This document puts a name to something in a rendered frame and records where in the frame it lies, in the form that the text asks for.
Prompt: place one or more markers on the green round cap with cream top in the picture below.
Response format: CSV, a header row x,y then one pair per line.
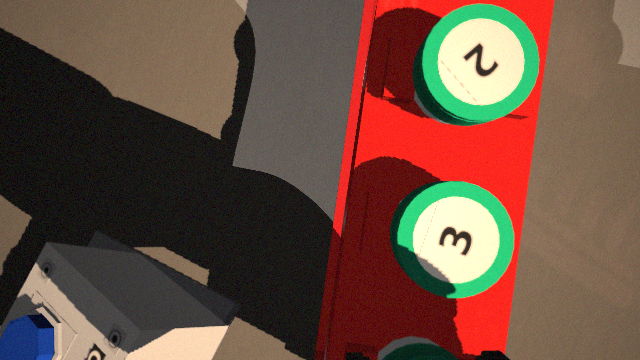
x,y
420,351

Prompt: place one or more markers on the beige button housing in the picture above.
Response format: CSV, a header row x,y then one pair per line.
x,y
83,303

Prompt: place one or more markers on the green cap with cream number 2 label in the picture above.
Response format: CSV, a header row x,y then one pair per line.
x,y
477,64

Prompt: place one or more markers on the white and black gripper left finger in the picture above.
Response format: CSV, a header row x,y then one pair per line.
x,y
356,356

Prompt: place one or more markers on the dark green screw cap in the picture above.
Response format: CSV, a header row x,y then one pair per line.
x,y
453,238

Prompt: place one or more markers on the red tube rack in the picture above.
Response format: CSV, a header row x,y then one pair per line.
x,y
391,148

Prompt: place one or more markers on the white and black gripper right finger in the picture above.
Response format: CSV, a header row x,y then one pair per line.
x,y
491,355

